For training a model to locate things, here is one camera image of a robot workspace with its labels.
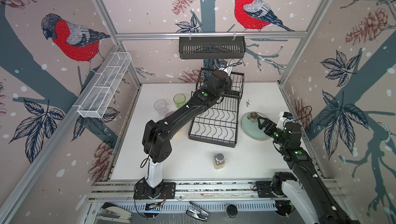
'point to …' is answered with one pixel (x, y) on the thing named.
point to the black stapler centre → (197, 212)
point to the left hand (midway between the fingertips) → (227, 75)
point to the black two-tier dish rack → (219, 125)
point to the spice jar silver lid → (219, 158)
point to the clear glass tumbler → (161, 106)
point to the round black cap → (231, 211)
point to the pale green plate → (252, 129)
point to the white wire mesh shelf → (96, 102)
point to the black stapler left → (111, 212)
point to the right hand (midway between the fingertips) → (262, 122)
